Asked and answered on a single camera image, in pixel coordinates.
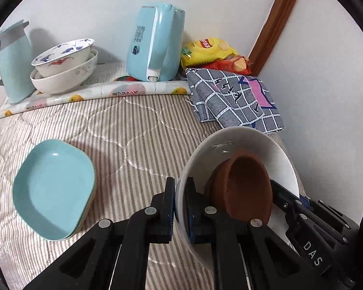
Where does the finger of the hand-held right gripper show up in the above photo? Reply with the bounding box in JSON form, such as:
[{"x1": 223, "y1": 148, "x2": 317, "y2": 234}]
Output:
[
  {"x1": 298, "y1": 196, "x2": 318, "y2": 213},
  {"x1": 271, "y1": 180, "x2": 303, "y2": 218}
]

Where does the light blue electric kettle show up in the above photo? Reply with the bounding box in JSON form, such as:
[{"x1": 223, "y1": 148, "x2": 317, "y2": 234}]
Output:
[{"x1": 126, "y1": 4, "x2": 186, "y2": 83}]

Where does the white floral bowl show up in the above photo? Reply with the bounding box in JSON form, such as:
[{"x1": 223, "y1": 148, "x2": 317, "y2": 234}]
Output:
[{"x1": 30, "y1": 49, "x2": 98, "y2": 95}]

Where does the blue red patterned bowl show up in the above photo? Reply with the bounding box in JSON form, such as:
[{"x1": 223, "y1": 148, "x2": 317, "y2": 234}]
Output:
[{"x1": 31, "y1": 38, "x2": 96, "y2": 78}]

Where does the brown wooden door frame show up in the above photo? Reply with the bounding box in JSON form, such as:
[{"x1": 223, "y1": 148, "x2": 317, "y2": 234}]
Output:
[{"x1": 248, "y1": 0, "x2": 306, "y2": 76}]

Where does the light green plate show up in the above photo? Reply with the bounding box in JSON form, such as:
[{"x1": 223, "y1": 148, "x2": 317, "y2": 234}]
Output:
[{"x1": 68, "y1": 149, "x2": 97, "y2": 240}]

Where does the light blue plate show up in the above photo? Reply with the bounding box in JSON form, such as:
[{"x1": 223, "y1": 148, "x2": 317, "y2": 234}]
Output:
[{"x1": 12, "y1": 139, "x2": 96, "y2": 241}]

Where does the plain white bowl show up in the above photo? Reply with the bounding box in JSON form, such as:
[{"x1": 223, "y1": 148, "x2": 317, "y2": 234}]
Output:
[{"x1": 175, "y1": 127, "x2": 300, "y2": 274}]

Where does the red snack bag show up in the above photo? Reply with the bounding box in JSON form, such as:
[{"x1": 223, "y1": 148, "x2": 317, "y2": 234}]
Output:
[{"x1": 204, "y1": 54, "x2": 253, "y2": 75}]

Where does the fruit print table mat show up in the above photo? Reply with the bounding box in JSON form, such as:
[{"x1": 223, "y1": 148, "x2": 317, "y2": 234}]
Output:
[{"x1": 0, "y1": 63, "x2": 192, "y2": 120}]

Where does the striped quilted blanket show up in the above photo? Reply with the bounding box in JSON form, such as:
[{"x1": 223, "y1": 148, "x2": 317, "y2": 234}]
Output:
[{"x1": 0, "y1": 92, "x2": 306, "y2": 290}]

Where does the grey checked folded cloth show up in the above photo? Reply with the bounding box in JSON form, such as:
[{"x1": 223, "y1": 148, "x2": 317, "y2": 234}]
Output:
[{"x1": 185, "y1": 68, "x2": 285, "y2": 135}]

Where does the yellow chip bag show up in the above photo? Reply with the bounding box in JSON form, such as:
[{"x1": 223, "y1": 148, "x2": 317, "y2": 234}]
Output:
[{"x1": 181, "y1": 38, "x2": 239, "y2": 69}]

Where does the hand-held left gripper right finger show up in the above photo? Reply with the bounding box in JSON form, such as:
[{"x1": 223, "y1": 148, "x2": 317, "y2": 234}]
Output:
[{"x1": 184, "y1": 178, "x2": 321, "y2": 290}]

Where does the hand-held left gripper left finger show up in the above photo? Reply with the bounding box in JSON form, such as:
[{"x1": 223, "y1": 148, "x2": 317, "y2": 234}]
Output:
[{"x1": 23, "y1": 177, "x2": 177, "y2": 290}]

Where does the light blue thermos jug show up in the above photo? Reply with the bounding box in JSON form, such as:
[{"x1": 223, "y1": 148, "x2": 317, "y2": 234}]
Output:
[{"x1": 0, "y1": 21, "x2": 34, "y2": 104}]

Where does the small brown bowl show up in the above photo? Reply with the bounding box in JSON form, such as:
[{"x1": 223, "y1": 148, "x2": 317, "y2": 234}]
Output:
[
  {"x1": 216, "y1": 155, "x2": 273, "y2": 225},
  {"x1": 204, "y1": 163, "x2": 230, "y2": 212}
]

